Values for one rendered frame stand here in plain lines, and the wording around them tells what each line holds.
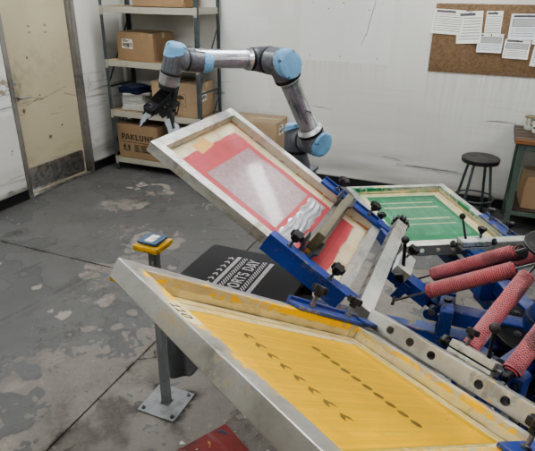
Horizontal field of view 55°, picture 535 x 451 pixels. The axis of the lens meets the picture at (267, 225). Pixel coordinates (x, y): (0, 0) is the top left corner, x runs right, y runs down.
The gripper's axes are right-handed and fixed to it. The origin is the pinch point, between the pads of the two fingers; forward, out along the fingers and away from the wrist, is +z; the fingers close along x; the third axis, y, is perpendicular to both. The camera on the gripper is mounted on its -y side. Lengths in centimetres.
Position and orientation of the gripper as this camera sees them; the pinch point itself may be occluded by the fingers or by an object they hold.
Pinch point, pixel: (155, 135)
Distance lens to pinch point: 205.4
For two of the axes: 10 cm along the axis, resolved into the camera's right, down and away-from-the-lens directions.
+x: -8.8, -4.3, 2.1
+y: 3.8, -3.8, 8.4
